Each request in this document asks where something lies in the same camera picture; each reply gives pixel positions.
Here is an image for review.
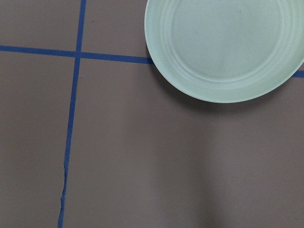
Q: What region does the green plate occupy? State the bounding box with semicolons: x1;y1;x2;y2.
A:
144;0;304;103

